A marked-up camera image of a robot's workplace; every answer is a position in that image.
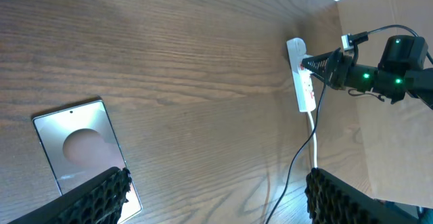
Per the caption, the black charging cable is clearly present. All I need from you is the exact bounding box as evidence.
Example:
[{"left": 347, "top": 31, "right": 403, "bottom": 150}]
[{"left": 263, "top": 71, "right": 328, "bottom": 224}]

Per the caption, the white power strip cord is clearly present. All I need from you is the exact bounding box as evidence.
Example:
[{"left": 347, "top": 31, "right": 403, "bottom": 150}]
[{"left": 306, "top": 110, "right": 319, "bottom": 169}]

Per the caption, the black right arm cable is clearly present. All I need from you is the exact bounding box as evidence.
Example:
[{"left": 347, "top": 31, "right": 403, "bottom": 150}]
[{"left": 367, "top": 24, "right": 433, "bottom": 66}]

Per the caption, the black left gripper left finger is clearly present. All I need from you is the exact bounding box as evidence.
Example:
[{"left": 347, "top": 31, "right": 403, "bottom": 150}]
[{"left": 10, "top": 166, "right": 132, "bottom": 224}]

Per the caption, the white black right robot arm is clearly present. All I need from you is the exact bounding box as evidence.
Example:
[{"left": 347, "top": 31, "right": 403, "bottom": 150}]
[{"left": 301, "top": 33, "right": 432, "bottom": 108}]

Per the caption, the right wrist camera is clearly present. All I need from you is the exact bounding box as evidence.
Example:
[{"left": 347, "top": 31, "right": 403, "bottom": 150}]
[{"left": 341, "top": 32, "right": 369, "bottom": 51}]

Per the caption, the brown wooden side panel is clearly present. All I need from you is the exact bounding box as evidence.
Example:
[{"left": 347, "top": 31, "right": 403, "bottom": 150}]
[{"left": 337, "top": 0, "right": 432, "bottom": 208}]

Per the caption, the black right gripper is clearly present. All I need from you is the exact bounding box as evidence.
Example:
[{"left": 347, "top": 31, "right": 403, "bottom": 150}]
[{"left": 301, "top": 48, "right": 378, "bottom": 92}]

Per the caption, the Galaxy smartphone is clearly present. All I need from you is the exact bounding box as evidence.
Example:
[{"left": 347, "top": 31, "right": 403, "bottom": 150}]
[{"left": 32, "top": 99, "right": 143, "bottom": 223}]

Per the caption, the white power strip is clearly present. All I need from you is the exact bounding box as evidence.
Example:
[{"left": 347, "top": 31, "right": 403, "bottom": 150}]
[{"left": 286, "top": 38, "right": 316, "bottom": 112}]

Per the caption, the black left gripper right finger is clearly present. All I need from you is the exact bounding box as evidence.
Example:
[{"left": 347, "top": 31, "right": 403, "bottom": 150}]
[{"left": 305, "top": 168, "right": 420, "bottom": 224}]

